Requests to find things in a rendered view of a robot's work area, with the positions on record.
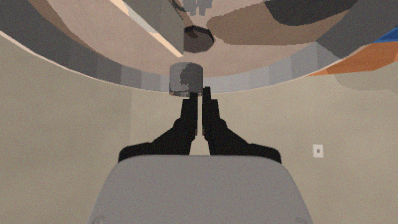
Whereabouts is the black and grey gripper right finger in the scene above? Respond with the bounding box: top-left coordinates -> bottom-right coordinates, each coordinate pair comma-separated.
202,86 -> 282,164

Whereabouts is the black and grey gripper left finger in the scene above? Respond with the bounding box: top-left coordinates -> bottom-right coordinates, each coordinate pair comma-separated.
118,92 -> 198,163

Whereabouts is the grey metal cylinder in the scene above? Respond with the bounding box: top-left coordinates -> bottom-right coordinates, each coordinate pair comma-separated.
169,62 -> 203,98

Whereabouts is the blue crate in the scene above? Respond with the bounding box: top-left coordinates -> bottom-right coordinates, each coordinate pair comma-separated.
373,25 -> 398,43

